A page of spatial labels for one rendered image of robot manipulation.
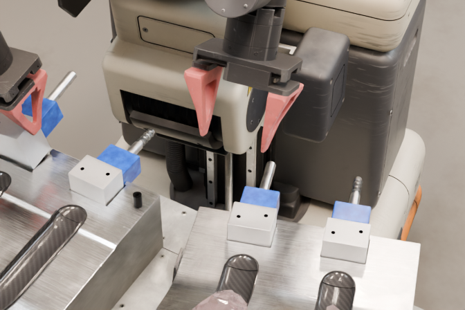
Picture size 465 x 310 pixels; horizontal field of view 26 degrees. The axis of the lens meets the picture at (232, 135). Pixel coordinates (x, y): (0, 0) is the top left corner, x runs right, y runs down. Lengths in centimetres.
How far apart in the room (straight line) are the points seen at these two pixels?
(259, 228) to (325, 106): 48
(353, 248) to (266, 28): 27
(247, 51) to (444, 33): 192
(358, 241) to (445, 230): 124
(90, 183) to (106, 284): 11
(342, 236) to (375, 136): 68
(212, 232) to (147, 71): 38
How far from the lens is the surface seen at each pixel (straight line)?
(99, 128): 257
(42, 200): 117
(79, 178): 115
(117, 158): 118
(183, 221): 125
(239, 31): 102
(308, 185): 193
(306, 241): 116
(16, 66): 112
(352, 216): 117
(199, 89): 104
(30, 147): 119
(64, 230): 114
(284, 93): 101
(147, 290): 118
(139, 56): 149
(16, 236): 114
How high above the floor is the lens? 173
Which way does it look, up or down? 43 degrees down
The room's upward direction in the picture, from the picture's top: straight up
